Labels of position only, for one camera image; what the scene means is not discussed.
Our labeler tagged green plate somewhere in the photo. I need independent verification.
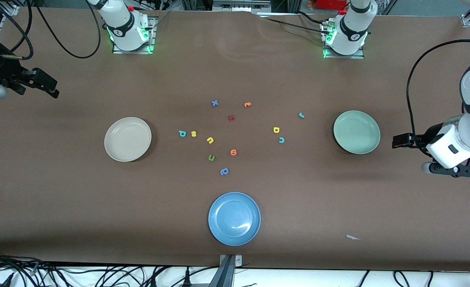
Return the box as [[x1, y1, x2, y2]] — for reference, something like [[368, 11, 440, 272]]
[[333, 110, 381, 155]]

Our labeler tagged beige plate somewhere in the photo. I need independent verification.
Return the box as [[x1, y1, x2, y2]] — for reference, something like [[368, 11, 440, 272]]
[[104, 117, 152, 162]]

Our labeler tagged brown table cover sheet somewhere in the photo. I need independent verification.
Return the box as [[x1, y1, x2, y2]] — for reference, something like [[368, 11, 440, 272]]
[[0, 7, 470, 272]]

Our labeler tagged red box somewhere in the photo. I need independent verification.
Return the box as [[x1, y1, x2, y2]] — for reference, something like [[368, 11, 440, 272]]
[[314, 0, 349, 10]]

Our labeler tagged blue plate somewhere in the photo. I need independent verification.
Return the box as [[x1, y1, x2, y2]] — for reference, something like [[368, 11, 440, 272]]
[[208, 192, 261, 246]]

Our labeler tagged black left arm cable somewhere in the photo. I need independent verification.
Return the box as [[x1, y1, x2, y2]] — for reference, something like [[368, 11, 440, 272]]
[[406, 39, 470, 157]]

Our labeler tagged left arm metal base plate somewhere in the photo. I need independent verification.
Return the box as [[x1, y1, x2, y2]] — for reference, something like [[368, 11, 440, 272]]
[[322, 20, 365, 59]]

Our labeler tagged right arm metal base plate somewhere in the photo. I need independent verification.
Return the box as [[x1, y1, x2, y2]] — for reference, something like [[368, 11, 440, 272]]
[[112, 17, 156, 55]]

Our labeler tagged black base cable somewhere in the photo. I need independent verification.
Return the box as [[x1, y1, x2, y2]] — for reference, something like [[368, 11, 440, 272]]
[[264, 17, 328, 36], [297, 11, 325, 24]]

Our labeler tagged grey metal rail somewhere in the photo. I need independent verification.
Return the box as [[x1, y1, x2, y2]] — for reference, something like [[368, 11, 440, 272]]
[[212, 0, 272, 12]]

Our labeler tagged aluminium camera post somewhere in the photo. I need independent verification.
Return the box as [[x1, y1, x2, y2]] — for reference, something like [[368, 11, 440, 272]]
[[209, 254, 243, 287]]

